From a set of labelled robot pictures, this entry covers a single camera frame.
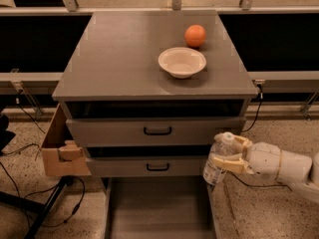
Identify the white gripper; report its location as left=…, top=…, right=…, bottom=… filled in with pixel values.
left=213, top=131, right=281, bottom=179

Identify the grey middle drawer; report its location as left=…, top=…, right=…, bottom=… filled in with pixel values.
left=87, top=155, right=207, bottom=177

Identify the black floor cable left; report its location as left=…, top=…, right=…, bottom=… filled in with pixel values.
left=0, top=142, right=86, bottom=229

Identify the black tripod stand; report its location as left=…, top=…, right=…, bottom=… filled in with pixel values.
left=0, top=176, right=75, bottom=239

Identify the grey drawer cabinet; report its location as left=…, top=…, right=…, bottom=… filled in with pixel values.
left=51, top=9, right=259, bottom=181

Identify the grey drawer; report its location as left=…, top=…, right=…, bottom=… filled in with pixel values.
left=87, top=155, right=207, bottom=177
left=67, top=117, right=245, bottom=147
left=104, top=176, right=221, bottom=239

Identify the black floor cable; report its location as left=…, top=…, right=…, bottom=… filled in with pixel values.
left=0, top=142, right=86, bottom=229
left=228, top=171, right=293, bottom=191

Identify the cardboard box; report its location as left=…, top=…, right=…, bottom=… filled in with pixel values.
left=41, top=106, right=91, bottom=176

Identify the metal railing frame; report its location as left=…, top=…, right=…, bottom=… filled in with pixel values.
left=1, top=0, right=319, bottom=106

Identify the grey bottom drawer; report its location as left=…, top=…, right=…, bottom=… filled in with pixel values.
left=104, top=176, right=221, bottom=239

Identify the grey top drawer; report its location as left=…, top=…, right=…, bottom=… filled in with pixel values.
left=67, top=117, right=245, bottom=147

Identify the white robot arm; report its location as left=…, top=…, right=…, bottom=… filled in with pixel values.
left=211, top=131, right=319, bottom=203

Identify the clear plastic water bottle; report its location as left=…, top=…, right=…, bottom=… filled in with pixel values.
left=203, top=131, right=242, bottom=186

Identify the white bowl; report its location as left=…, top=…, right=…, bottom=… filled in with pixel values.
left=158, top=47, right=206, bottom=79

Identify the orange fruit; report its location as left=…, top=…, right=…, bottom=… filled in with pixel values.
left=184, top=25, right=206, bottom=48

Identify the black floor cable right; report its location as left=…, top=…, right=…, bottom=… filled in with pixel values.
left=228, top=171, right=293, bottom=191

